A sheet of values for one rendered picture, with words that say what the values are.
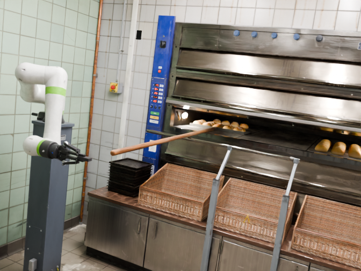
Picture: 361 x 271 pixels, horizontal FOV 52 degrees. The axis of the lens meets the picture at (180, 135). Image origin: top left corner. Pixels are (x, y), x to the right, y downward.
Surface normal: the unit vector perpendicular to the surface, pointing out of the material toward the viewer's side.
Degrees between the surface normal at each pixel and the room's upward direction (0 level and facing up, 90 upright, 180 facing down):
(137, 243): 90
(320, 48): 90
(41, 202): 90
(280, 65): 70
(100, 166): 90
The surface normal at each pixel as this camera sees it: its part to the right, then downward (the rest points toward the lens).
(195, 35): -0.43, 0.07
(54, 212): 0.90, 0.17
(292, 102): -0.36, -0.27
